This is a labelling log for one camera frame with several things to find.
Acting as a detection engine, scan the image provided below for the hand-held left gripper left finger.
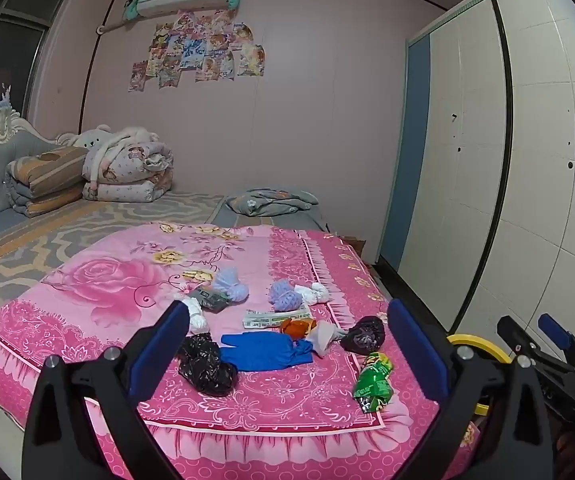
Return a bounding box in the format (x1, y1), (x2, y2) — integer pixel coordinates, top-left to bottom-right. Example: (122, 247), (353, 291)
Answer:
(21, 300), (190, 480)

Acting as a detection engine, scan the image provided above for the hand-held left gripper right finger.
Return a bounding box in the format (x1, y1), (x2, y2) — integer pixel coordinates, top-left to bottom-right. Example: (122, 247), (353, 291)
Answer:
(386, 299), (554, 480)

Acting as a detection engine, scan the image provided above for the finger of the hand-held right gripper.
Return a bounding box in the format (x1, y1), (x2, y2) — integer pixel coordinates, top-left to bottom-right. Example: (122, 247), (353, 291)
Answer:
(539, 313), (575, 357)
(497, 315), (534, 357)

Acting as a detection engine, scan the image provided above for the yellow rimmed black trash bin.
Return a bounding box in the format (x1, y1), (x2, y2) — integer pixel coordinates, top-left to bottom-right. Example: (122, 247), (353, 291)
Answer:
(446, 332), (513, 418)

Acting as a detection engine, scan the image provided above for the black plastic bag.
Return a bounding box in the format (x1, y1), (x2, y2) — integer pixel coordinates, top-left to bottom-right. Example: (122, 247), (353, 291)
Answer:
(176, 332), (239, 396)
(340, 315), (387, 356)

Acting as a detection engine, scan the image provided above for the green snack packet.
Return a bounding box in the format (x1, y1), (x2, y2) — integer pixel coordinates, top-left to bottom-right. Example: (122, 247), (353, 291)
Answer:
(352, 351), (395, 414)

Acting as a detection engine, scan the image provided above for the grey snack packet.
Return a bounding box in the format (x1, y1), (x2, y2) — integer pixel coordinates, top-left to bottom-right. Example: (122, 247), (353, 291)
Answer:
(187, 286), (230, 313)

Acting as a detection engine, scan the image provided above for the white tissue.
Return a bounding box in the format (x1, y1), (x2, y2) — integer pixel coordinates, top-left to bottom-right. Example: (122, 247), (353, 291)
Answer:
(295, 281), (329, 306)
(174, 296), (210, 335)
(307, 322), (349, 358)

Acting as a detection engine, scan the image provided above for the orange peel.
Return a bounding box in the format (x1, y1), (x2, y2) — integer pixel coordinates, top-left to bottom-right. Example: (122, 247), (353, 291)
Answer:
(280, 317), (318, 341)

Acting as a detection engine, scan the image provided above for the pink floral bedsheet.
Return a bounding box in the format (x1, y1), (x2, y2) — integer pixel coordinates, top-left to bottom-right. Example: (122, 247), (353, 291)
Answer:
(0, 221), (473, 480)

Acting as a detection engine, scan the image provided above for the blue glove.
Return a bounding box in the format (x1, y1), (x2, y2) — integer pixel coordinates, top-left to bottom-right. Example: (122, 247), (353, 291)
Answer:
(220, 331), (314, 373)

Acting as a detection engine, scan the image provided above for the flat white green packet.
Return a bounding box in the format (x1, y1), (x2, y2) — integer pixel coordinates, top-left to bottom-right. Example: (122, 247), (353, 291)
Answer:
(243, 306), (314, 331)

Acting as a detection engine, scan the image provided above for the tall cardboard box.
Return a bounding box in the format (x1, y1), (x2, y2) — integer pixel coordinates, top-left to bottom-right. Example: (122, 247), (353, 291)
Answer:
(340, 235), (367, 261)

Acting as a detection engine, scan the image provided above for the grey zigzag patterned bed sheet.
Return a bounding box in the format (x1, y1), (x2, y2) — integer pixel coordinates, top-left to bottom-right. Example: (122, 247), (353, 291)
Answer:
(0, 190), (228, 361)

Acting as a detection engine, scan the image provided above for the white wardrobe with blue sides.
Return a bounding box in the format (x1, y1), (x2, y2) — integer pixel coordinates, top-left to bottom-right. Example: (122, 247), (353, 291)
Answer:
(375, 0), (575, 356)

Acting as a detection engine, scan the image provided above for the crumpled grey floral blanket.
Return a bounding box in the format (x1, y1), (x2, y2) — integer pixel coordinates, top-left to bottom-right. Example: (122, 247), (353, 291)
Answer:
(226, 188), (319, 217)

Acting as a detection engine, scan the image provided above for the folded floral quilt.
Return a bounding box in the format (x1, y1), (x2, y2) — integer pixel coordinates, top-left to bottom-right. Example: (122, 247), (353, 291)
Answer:
(81, 127), (174, 204)

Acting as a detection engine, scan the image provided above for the folded striped quilt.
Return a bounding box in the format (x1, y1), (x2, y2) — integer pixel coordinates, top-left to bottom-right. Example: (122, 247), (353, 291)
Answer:
(6, 147), (88, 218)

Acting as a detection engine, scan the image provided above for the white air conditioner pipe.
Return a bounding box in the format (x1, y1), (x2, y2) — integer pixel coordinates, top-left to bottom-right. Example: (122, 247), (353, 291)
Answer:
(98, 10), (138, 35)

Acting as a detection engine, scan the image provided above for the dark window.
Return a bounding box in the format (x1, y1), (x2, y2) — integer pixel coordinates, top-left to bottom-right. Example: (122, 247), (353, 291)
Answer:
(0, 0), (75, 116)

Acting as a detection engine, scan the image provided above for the cluster of cartoon wall posters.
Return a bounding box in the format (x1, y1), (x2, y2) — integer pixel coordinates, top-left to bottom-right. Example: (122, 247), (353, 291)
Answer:
(128, 10), (265, 93)

